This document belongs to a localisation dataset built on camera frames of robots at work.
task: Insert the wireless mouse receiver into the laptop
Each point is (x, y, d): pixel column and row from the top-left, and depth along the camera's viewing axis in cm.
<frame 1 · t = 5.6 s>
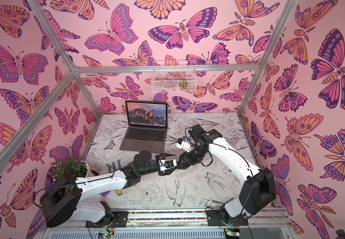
left hand: (176, 158, 77), fingers open
right hand: (182, 164, 75), fingers open
grey open laptop: (146, 125, 112), point 3 cm above the table
green potted plant white pot: (70, 166, 75), point 19 cm above the table

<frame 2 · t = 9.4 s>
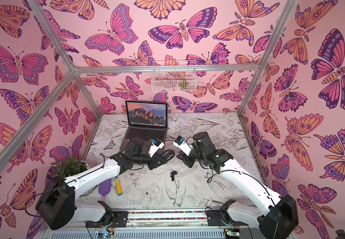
left hand: (166, 159, 79), fingers closed
right hand: (180, 152, 76), fingers closed
black mouse battery cover: (172, 175, 89), point 2 cm above the table
the other named things where they were.

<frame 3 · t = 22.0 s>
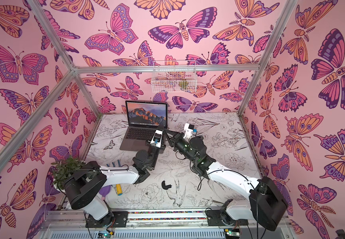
left hand: (160, 128, 78), fingers open
right hand: (164, 130, 69), fingers closed
black mouse battery cover: (165, 186, 85), on the table
the other named things where they were.

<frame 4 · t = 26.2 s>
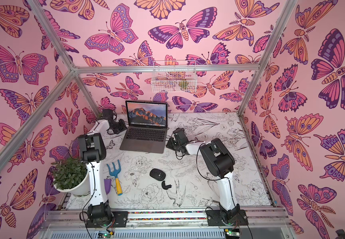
left hand: (130, 125, 113), fingers closed
right hand: (166, 142, 101), fingers closed
black wireless mouse: (157, 174, 88), point 3 cm above the table
the other named things where they were.

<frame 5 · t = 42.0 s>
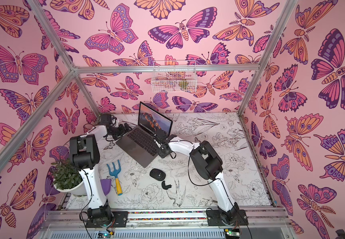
left hand: (130, 130, 107), fingers open
right hand: (164, 150, 99), fingers closed
grey open laptop: (138, 143, 105), on the table
the other named things where they were.

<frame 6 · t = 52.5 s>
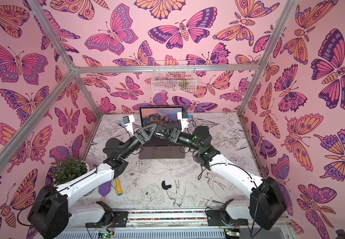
left hand: (157, 126, 65), fingers open
right hand: (160, 129, 65), fingers open
grey open laptop: (159, 146, 102), point 2 cm above the table
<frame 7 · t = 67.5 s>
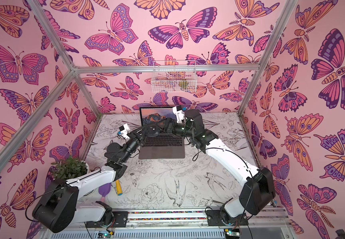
left hand: (149, 126, 72), fingers closed
right hand: (160, 125, 71), fingers open
